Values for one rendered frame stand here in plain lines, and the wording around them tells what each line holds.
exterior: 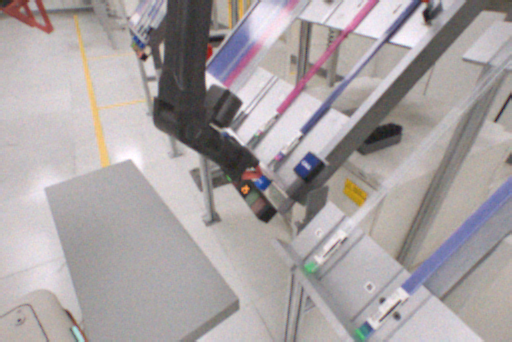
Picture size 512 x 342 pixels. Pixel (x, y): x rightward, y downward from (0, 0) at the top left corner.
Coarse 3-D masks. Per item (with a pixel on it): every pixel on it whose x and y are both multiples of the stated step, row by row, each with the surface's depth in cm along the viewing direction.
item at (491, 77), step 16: (496, 64) 41; (480, 80) 41; (496, 80) 41; (480, 96) 41; (464, 112) 41; (448, 128) 42; (432, 144) 42; (416, 160) 42; (400, 176) 43; (384, 192) 43; (368, 208) 43; (352, 224) 44
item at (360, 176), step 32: (320, 96) 129; (352, 96) 129; (416, 96) 129; (416, 128) 105; (352, 160) 89; (384, 160) 89; (480, 160) 98; (352, 192) 91; (416, 192) 88; (448, 192) 100; (480, 192) 115; (288, 224) 139; (384, 224) 88; (448, 224) 117
